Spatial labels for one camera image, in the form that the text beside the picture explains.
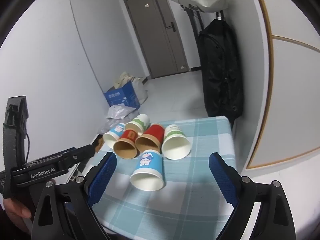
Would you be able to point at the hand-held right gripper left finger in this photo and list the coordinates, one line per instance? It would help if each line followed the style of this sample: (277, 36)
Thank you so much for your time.
(102, 177)

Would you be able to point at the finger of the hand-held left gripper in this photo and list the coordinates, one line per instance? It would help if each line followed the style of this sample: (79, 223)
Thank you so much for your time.
(83, 152)

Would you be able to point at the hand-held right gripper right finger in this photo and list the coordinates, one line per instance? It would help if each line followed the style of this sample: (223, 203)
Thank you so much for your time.
(223, 180)

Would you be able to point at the blue cartoon paper cup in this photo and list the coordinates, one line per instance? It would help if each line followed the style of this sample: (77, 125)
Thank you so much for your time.
(150, 162)
(117, 130)

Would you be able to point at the red kraft paper cup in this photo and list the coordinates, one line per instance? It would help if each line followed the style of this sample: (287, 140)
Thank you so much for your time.
(153, 132)
(128, 136)

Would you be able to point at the white green-print paper cup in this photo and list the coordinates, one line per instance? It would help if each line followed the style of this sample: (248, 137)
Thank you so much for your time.
(175, 145)
(138, 121)

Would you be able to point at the person's left hand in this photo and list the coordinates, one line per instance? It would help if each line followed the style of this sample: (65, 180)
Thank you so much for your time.
(18, 208)

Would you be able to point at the blue plaid tablecloth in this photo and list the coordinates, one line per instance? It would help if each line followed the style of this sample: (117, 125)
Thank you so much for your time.
(190, 180)

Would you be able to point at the grey plastic bag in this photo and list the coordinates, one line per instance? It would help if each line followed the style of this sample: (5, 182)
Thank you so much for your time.
(120, 111)

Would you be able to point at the blue cardboard box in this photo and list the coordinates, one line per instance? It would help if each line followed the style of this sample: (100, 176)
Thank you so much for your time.
(123, 96)

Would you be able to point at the beige bag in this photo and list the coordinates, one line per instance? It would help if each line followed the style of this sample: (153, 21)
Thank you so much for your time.
(123, 78)

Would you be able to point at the white plastic bag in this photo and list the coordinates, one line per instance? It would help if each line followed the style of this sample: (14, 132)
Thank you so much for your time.
(141, 90)

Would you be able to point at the black hanging bag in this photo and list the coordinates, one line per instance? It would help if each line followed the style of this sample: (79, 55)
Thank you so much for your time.
(221, 75)

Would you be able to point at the white wood-trimmed cabinet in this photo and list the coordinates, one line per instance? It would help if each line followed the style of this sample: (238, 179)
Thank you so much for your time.
(287, 92)

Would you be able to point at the grey-brown door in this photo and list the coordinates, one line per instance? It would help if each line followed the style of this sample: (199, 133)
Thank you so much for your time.
(150, 42)

